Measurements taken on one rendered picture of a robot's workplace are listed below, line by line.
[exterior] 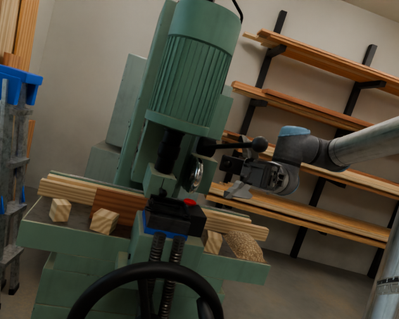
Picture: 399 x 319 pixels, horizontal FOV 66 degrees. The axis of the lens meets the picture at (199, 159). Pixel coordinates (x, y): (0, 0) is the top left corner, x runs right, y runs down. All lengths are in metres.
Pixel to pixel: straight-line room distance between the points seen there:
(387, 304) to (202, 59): 0.59
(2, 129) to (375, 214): 3.67
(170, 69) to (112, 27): 2.53
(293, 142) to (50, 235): 0.69
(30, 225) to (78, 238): 0.10
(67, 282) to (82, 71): 2.68
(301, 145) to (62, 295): 0.75
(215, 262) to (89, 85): 2.68
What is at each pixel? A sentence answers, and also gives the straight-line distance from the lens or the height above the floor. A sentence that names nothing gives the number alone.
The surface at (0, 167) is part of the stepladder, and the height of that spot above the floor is 0.73.
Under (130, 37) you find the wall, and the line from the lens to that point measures 3.24.
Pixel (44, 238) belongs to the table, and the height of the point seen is 0.87.
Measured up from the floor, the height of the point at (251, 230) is 0.93.
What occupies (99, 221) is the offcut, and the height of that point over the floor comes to 0.92.
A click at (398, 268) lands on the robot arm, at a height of 1.10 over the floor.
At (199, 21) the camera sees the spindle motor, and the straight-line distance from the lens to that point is 0.78.
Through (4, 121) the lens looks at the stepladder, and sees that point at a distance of 1.59.
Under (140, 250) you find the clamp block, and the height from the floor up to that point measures 0.93.
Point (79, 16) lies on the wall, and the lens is 3.37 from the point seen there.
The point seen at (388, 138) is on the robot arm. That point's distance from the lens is 0.84.
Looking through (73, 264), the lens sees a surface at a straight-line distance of 0.77.
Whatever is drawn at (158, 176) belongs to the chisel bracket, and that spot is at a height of 1.03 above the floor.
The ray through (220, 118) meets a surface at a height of 1.22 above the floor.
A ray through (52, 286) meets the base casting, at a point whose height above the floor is 0.76.
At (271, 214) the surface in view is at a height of 0.53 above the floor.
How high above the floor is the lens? 1.22
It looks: 8 degrees down
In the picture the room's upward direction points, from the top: 18 degrees clockwise
